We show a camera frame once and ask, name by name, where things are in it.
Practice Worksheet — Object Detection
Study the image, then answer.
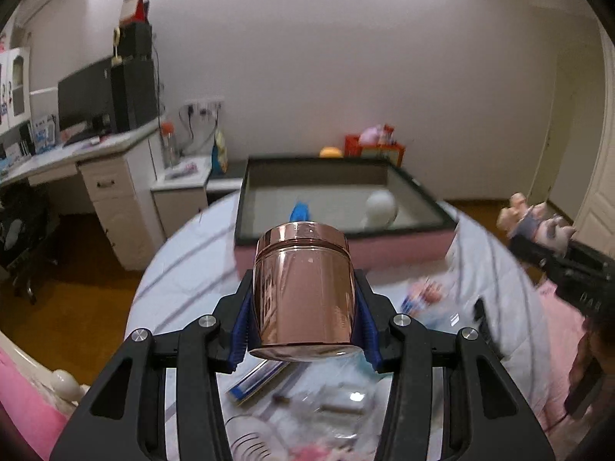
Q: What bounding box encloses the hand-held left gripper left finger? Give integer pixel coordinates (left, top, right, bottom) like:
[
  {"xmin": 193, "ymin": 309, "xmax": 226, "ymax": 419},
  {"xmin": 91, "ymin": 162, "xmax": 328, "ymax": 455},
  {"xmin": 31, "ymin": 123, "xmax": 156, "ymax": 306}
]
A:
[{"xmin": 49, "ymin": 271, "xmax": 255, "ymax": 461}]

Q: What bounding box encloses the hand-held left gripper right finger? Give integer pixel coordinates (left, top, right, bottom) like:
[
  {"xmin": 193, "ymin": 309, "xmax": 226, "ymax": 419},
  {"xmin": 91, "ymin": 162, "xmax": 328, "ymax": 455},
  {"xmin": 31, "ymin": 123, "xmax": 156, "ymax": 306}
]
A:
[{"xmin": 356, "ymin": 271, "xmax": 554, "ymax": 461}]

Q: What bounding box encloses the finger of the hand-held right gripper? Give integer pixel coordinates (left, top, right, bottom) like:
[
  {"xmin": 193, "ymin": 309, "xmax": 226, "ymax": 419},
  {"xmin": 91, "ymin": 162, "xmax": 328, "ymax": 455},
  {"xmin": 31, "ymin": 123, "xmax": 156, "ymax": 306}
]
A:
[
  {"xmin": 508, "ymin": 234, "xmax": 561, "ymax": 282},
  {"xmin": 569, "ymin": 242, "xmax": 615, "ymax": 275}
]

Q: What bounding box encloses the small pink toy figure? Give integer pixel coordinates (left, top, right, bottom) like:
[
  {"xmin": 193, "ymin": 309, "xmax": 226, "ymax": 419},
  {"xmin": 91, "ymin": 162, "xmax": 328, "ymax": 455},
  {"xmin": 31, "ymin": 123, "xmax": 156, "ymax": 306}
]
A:
[{"xmin": 497, "ymin": 193, "xmax": 576, "ymax": 255}]

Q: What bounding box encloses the rose gold metal canister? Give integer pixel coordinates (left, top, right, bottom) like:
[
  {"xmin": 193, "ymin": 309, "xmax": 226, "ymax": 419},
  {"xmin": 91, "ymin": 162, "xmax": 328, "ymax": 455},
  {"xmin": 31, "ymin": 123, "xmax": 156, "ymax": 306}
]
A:
[{"xmin": 247, "ymin": 221, "xmax": 362, "ymax": 363}]

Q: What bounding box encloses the pink storage box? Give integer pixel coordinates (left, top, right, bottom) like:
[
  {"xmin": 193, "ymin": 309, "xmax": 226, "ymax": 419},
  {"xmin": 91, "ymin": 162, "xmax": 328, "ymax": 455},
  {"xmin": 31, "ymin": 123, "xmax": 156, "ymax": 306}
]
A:
[{"xmin": 234, "ymin": 156, "xmax": 459, "ymax": 279}]

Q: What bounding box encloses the person's right hand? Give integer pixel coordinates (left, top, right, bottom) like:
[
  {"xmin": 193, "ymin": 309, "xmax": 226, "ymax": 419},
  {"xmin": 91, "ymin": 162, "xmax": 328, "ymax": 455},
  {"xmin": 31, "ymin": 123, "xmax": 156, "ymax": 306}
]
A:
[{"xmin": 569, "ymin": 319, "xmax": 615, "ymax": 380}]

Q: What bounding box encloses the blue white flat packet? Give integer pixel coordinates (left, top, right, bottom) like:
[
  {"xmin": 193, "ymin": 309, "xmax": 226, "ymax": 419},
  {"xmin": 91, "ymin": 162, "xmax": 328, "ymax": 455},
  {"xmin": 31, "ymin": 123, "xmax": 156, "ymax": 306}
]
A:
[{"xmin": 226, "ymin": 359, "xmax": 290, "ymax": 410}]

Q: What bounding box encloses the clear plastic bag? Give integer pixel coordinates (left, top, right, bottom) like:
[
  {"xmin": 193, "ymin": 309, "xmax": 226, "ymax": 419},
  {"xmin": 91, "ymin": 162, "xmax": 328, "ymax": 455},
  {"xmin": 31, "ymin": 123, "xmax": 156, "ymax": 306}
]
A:
[{"xmin": 269, "ymin": 353, "xmax": 385, "ymax": 443}]

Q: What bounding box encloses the red blue packet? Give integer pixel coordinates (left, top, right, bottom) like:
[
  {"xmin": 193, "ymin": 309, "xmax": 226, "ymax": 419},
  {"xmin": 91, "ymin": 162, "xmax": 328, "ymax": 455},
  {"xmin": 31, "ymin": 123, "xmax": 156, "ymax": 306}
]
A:
[{"xmin": 400, "ymin": 277, "xmax": 453, "ymax": 318}]

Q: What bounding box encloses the white door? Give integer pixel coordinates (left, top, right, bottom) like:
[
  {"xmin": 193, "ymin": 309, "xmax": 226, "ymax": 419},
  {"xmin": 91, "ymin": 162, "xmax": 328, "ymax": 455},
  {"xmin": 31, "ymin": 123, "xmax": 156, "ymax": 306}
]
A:
[{"xmin": 574, "ymin": 22, "xmax": 615, "ymax": 247}]

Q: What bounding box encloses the white striped cloth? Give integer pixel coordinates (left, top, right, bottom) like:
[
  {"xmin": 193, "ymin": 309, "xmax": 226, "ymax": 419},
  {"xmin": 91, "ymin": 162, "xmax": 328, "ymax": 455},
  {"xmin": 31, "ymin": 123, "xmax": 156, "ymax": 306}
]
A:
[{"xmin": 124, "ymin": 191, "xmax": 553, "ymax": 461}]

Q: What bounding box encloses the metal coil spring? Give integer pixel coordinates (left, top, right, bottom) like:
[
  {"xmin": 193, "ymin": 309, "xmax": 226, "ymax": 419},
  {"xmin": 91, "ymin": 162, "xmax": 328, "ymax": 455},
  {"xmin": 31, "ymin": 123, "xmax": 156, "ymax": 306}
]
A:
[{"xmin": 225, "ymin": 414, "xmax": 276, "ymax": 461}]

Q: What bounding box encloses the white egg-shaped toy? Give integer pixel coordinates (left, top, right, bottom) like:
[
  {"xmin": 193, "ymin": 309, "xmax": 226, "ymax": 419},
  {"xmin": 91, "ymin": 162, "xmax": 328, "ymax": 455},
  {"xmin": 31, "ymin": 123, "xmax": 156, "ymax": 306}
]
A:
[{"xmin": 363, "ymin": 189, "xmax": 399, "ymax": 230}]

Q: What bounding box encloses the white nightstand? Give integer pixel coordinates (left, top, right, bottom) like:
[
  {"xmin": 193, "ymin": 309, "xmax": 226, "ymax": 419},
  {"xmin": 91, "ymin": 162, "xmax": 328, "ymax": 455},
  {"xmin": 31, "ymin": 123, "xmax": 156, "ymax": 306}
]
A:
[{"xmin": 151, "ymin": 155, "xmax": 213, "ymax": 240}]

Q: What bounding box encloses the black white low cabinet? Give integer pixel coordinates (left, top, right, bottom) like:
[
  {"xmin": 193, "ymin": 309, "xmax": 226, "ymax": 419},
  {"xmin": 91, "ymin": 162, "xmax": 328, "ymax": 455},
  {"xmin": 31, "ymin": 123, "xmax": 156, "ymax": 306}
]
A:
[{"xmin": 206, "ymin": 159, "xmax": 248, "ymax": 197}]

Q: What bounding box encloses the red crate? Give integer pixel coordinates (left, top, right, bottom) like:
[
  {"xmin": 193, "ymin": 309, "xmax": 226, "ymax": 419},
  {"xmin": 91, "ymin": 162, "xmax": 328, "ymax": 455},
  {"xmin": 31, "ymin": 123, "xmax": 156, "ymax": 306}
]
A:
[{"xmin": 344, "ymin": 134, "xmax": 407, "ymax": 168}]

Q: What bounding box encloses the white bedpost knob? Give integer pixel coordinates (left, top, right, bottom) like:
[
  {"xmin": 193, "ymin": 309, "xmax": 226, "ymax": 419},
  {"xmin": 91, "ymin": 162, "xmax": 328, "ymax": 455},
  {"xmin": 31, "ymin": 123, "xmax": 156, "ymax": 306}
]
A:
[{"xmin": 50, "ymin": 369, "xmax": 81, "ymax": 400}]

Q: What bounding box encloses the yellow snack bag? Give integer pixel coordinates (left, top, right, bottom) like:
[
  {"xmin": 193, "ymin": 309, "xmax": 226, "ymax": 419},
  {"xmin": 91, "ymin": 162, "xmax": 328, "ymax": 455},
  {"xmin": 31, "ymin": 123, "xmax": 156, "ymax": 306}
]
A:
[{"xmin": 213, "ymin": 129, "xmax": 230, "ymax": 174}]

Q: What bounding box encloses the orange-cap clear bottle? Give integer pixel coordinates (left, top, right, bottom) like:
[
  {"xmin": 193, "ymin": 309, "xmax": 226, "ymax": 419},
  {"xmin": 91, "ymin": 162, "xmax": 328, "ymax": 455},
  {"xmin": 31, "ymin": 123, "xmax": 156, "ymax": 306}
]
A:
[{"xmin": 160, "ymin": 122, "xmax": 179, "ymax": 170}]

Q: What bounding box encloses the black office chair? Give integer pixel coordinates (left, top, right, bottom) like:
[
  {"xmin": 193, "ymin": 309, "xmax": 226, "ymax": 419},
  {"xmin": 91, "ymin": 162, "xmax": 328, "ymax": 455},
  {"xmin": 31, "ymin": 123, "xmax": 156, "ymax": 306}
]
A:
[{"xmin": 0, "ymin": 186, "xmax": 62, "ymax": 304}]

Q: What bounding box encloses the white desk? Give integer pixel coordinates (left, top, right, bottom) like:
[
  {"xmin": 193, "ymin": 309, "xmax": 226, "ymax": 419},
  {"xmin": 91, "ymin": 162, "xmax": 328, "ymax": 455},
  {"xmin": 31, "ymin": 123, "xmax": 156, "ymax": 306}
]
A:
[{"xmin": 0, "ymin": 119, "xmax": 166, "ymax": 272}]

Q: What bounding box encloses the black keyboard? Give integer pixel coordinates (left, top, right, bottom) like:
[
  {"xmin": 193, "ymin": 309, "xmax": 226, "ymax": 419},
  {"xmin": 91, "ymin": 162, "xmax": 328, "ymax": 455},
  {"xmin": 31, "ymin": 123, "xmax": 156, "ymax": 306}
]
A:
[{"xmin": 62, "ymin": 131, "xmax": 101, "ymax": 148}]

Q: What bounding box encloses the black computer tower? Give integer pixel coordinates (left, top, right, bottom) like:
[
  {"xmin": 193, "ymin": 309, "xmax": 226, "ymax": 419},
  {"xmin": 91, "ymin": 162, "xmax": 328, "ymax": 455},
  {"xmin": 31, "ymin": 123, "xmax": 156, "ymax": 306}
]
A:
[{"xmin": 110, "ymin": 55, "xmax": 160, "ymax": 134}]

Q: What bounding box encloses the blue box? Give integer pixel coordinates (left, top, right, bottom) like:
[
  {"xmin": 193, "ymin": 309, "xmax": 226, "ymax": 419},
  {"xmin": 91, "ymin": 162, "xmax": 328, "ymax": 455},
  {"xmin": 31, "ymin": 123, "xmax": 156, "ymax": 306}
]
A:
[{"xmin": 33, "ymin": 114, "xmax": 57, "ymax": 151}]

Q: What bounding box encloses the black computer monitor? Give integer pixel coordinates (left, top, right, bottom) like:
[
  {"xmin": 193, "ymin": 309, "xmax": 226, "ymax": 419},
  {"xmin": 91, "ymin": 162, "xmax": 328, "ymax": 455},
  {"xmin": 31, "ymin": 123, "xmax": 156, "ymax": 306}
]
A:
[{"xmin": 57, "ymin": 56, "xmax": 116, "ymax": 141}]

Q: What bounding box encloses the black speaker box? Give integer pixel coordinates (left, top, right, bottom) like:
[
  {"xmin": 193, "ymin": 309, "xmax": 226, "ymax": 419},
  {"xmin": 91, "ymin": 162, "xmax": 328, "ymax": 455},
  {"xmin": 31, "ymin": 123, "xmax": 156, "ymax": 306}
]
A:
[{"xmin": 117, "ymin": 23, "xmax": 154, "ymax": 59}]

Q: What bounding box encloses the white hutch cabinet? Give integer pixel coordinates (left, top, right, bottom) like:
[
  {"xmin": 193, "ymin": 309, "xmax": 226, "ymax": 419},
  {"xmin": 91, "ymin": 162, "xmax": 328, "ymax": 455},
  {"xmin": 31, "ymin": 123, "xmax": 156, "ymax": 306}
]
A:
[{"xmin": 0, "ymin": 47, "xmax": 32, "ymax": 131}]

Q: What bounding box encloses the red white box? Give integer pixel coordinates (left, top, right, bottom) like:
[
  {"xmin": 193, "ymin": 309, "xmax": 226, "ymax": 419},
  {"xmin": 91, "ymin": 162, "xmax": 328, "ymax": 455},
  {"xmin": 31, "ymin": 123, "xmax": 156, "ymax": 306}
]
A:
[{"xmin": 119, "ymin": 0, "xmax": 151, "ymax": 26}]

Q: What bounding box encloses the black cable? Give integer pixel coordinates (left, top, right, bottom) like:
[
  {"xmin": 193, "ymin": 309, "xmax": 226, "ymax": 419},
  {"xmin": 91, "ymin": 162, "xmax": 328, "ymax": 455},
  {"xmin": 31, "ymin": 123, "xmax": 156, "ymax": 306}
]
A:
[{"xmin": 179, "ymin": 104, "xmax": 199, "ymax": 155}]

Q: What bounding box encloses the pink bed frame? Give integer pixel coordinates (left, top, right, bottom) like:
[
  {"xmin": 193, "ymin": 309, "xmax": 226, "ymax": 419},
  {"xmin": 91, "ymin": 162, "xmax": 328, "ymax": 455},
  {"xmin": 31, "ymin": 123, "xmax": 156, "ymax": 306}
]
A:
[{"xmin": 0, "ymin": 333, "xmax": 73, "ymax": 461}]

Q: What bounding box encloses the white wall socket strip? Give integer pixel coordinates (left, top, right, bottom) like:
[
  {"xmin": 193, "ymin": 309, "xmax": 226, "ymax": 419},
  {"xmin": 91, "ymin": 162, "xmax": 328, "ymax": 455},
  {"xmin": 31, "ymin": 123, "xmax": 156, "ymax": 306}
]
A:
[{"xmin": 184, "ymin": 98, "xmax": 226, "ymax": 112}]

